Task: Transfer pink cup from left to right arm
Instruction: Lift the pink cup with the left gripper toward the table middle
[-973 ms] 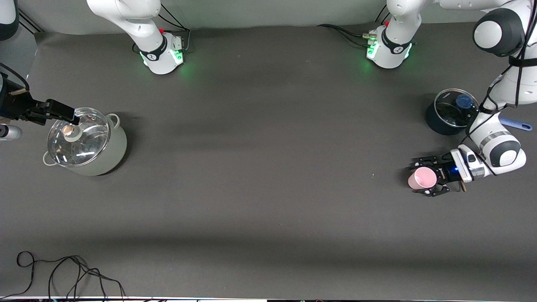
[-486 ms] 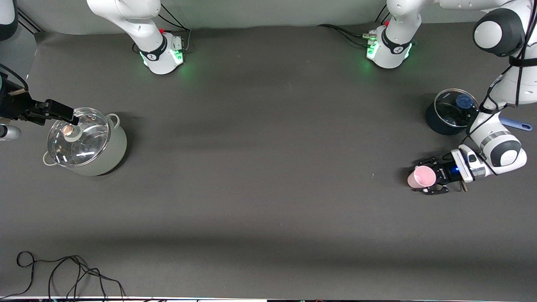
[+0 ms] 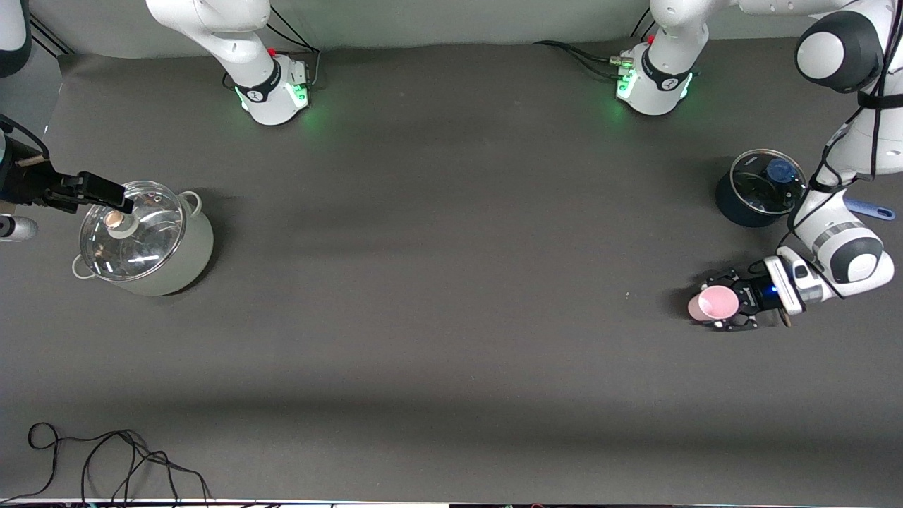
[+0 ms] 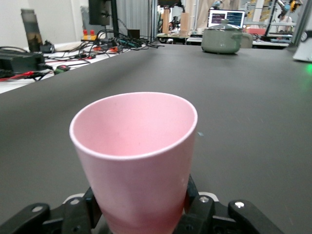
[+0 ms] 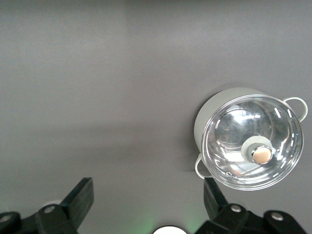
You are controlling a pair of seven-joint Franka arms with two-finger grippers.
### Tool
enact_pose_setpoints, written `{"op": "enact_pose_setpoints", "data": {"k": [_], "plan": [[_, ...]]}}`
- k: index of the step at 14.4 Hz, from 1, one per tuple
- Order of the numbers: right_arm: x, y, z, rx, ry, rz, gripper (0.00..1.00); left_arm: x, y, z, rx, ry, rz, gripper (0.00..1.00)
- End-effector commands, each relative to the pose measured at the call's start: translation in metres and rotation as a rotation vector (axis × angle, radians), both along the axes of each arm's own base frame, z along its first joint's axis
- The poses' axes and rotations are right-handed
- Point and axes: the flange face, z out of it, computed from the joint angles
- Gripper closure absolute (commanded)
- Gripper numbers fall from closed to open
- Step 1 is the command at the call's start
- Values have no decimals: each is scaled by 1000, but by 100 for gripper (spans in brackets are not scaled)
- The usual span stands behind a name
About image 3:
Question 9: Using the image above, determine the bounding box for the pink plastic cup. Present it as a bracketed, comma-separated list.
[687, 284, 741, 323]

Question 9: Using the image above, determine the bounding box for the glass stockpot lid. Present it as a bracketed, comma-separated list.
[78, 181, 186, 282]

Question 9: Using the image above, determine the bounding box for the white stockpot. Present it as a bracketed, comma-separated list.
[71, 181, 215, 298]

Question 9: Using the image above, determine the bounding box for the glass saucepan lid blue knob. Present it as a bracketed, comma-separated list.
[729, 147, 807, 215]

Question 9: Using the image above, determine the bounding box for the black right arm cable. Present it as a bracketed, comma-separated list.
[0, 115, 51, 162]

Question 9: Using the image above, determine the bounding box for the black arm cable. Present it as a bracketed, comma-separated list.
[0, 115, 51, 162]
[776, 0, 903, 256]

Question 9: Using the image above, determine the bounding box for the dark blue saucepan blue handle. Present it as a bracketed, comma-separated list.
[715, 148, 897, 229]

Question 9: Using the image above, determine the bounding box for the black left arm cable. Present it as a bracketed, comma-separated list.
[776, 0, 903, 256]

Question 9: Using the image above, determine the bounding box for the thin black tangled cable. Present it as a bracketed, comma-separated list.
[0, 421, 213, 508]

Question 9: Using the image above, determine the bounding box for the black right base cable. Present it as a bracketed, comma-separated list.
[222, 6, 322, 91]

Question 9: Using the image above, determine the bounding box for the thin black left base cable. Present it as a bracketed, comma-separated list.
[629, 7, 661, 44]

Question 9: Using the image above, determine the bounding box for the thick black left base cable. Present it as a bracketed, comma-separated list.
[533, 40, 625, 73]

